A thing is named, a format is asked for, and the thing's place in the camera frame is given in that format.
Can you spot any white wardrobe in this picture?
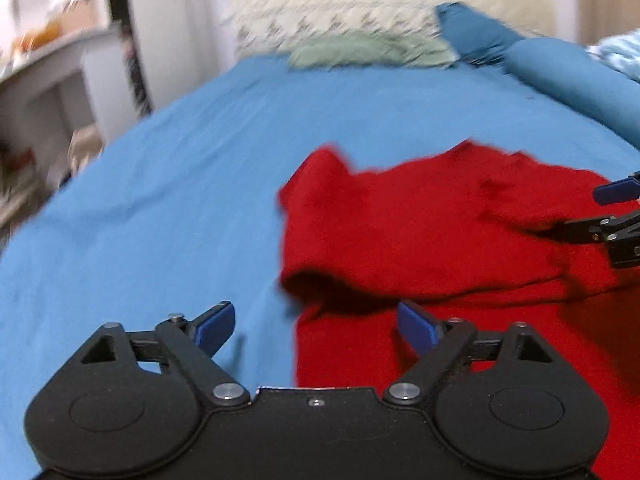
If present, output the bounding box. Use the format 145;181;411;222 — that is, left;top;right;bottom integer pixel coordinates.
110;0;218;112

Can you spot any white desk shelf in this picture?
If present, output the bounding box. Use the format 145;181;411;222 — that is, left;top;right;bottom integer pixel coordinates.
1;0;139;219

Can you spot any green pillow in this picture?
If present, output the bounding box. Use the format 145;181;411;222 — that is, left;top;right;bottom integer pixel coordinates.
288;30;459;70

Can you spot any blue bed sheet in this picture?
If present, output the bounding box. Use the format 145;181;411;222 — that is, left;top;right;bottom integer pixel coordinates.
1;56;639;479

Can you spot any beige bag on floor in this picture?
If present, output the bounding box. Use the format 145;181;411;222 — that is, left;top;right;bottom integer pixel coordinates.
67;125;105;176

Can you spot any blue folded duvet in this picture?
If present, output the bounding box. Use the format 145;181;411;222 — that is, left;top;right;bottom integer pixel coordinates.
503;38;639;148

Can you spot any dark blue pillow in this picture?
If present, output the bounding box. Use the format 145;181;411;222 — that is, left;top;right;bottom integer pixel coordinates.
435;2;524;66

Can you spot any light blue blanket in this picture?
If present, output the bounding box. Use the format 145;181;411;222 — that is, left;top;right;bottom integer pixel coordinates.
586;28;640;82

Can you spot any cream quilted headboard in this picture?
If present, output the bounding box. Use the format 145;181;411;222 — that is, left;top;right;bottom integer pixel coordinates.
222;0;556;58

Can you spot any red knit garment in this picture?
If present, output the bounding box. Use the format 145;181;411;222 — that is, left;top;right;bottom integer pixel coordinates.
278;141;639;479

